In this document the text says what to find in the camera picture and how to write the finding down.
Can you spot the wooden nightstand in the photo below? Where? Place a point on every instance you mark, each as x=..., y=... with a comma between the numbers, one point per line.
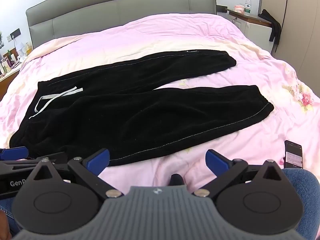
x=7, y=81

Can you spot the white bedside cabinet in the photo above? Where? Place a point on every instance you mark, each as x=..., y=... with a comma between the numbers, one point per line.
x=255, y=27

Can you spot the pink tissue pack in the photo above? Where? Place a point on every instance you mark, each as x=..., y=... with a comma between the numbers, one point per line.
x=238, y=8

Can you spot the left bedside table with clutter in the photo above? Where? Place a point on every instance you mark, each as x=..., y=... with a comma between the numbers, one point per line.
x=17, y=55

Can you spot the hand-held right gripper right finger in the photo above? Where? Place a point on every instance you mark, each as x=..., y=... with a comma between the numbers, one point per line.
x=217, y=161

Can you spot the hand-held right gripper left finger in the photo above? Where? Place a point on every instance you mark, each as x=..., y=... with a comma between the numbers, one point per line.
x=96, y=158

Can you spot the grey upholstered headboard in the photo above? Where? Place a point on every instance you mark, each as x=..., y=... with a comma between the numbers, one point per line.
x=100, y=5

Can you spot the clear plastic water bottle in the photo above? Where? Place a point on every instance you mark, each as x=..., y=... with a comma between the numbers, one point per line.
x=247, y=6

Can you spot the small green plant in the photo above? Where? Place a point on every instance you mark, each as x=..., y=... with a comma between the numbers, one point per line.
x=1, y=40

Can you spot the dark wall socket with charger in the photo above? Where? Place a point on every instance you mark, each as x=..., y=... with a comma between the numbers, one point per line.
x=15, y=33

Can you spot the black pants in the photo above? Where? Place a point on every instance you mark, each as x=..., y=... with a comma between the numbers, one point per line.
x=150, y=110

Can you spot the beige wardrobe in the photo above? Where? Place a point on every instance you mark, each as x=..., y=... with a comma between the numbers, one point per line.
x=300, y=17

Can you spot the pink floral duvet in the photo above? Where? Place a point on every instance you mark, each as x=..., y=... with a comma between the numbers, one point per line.
x=175, y=30

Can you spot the black smartphone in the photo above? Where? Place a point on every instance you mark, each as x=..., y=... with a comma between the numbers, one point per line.
x=293, y=152

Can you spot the black hanging cloth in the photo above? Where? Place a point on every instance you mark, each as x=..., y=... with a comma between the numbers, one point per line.
x=273, y=25

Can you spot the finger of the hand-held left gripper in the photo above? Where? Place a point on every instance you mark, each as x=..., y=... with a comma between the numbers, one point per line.
x=13, y=152

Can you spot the person's blue jeans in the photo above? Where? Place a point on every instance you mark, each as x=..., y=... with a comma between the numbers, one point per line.
x=307, y=195

